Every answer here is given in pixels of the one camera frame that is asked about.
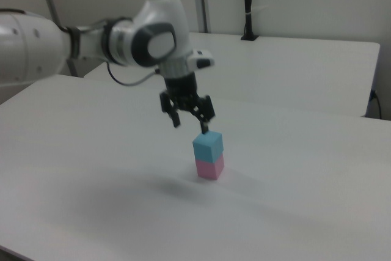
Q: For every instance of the black pole with base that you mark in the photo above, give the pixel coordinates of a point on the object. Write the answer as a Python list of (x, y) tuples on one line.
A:
[(248, 4)]

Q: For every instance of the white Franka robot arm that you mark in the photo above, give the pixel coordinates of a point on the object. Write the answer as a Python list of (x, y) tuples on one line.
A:
[(91, 41)]

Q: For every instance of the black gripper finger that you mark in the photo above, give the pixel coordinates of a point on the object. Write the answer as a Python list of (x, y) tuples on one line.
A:
[(176, 120), (205, 122)]

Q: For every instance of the blue cube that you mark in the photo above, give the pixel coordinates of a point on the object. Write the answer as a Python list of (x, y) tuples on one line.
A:
[(207, 148)]

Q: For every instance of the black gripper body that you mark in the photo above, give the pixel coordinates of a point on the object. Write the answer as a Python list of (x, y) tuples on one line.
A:
[(181, 90)]

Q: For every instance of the white background table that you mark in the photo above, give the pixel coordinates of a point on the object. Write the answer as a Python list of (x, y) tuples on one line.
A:
[(275, 71)]

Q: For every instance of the pink cube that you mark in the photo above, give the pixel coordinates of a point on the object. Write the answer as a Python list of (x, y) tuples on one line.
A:
[(210, 169)]

